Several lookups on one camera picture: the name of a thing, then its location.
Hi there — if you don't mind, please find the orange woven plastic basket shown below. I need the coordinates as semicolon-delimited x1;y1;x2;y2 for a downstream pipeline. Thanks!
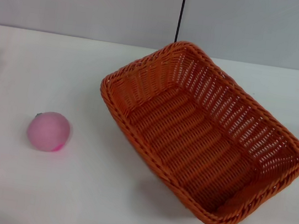
83;30;299;224

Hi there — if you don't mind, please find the pink toy peach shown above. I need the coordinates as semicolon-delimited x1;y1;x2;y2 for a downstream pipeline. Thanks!
24;108;75;156

